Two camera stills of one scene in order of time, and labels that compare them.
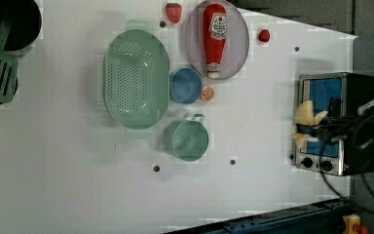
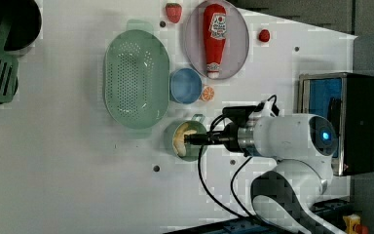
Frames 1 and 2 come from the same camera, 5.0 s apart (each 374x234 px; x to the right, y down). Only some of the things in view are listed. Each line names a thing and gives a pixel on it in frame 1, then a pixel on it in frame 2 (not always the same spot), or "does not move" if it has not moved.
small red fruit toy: x=264 y=35 does not move
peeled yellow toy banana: x=305 y=115 → x=179 y=138
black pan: x=24 y=28 does not move
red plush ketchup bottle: x=214 y=23 does not move
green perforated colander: x=136 y=77 does not move
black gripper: x=362 y=129 → x=229 y=137
